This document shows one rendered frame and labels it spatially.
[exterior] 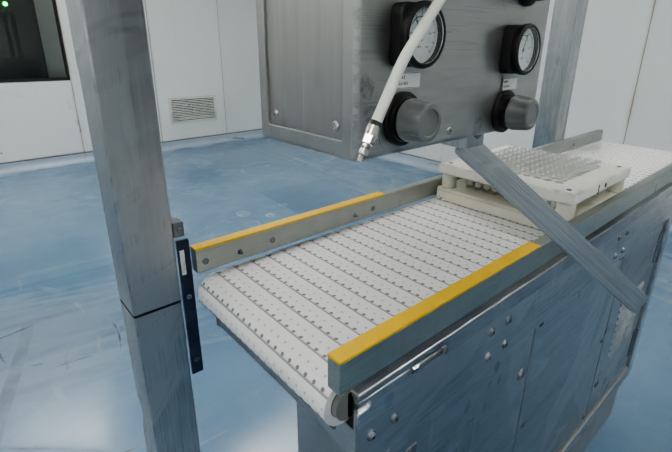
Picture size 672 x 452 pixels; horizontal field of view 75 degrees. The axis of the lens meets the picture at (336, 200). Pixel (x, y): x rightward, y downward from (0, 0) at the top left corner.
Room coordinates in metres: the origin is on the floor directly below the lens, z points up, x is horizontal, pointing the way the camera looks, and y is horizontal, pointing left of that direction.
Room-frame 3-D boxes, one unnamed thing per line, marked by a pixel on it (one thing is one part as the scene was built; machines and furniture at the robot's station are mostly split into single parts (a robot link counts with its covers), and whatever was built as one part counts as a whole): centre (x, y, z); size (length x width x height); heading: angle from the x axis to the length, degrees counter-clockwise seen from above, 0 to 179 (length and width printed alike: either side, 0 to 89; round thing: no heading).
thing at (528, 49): (0.36, -0.14, 1.19); 0.04 x 0.01 x 0.04; 131
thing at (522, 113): (0.35, -0.14, 1.15); 0.03 x 0.03 x 0.04; 41
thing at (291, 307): (0.84, -0.42, 0.89); 1.35 x 0.25 x 0.05; 131
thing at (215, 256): (0.93, -0.32, 0.93); 1.32 x 0.02 x 0.03; 131
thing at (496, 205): (0.79, -0.36, 0.93); 0.24 x 0.24 x 0.02; 41
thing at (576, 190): (0.79, -0.36, 0.98); 0.25 x 0.24 x 0.02; 41
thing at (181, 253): (0.49, 0.19, 0.86); 0.02 x 0.01 x 0.20; 131
